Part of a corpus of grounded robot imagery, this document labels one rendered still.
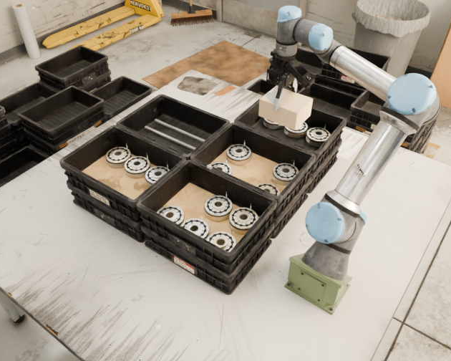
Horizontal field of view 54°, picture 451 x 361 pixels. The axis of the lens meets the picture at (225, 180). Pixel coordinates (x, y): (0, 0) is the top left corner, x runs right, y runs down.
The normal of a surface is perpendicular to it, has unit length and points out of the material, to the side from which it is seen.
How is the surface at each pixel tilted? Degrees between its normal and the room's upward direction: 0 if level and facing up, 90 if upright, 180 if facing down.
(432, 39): 90
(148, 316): 0
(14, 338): 0
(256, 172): 0
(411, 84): 42
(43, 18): 90
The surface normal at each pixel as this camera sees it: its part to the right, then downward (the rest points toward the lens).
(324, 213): -0.60, 0.00
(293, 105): 0.00, -0.74
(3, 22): 0.81, 0.40
